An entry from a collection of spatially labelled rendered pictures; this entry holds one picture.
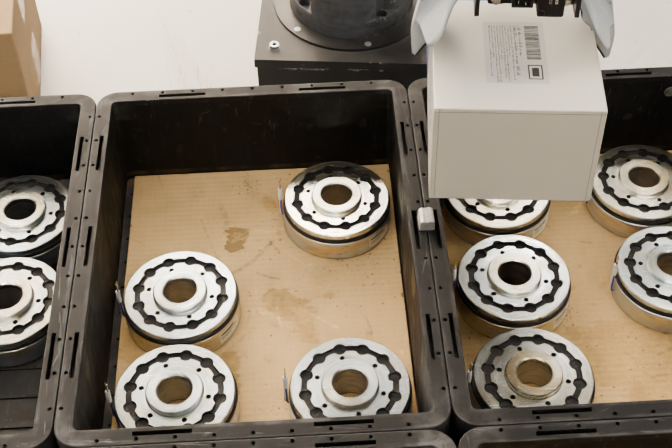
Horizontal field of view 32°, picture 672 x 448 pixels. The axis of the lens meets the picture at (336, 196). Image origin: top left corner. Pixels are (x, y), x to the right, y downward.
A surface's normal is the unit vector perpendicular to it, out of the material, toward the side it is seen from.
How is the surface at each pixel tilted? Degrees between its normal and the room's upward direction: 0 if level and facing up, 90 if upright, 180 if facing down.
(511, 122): 90
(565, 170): 90
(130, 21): 0
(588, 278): 0
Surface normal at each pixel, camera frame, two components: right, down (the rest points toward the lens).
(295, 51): 0.00, -0.66
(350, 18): -0.04, 0.51
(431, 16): -0.86, -0.38
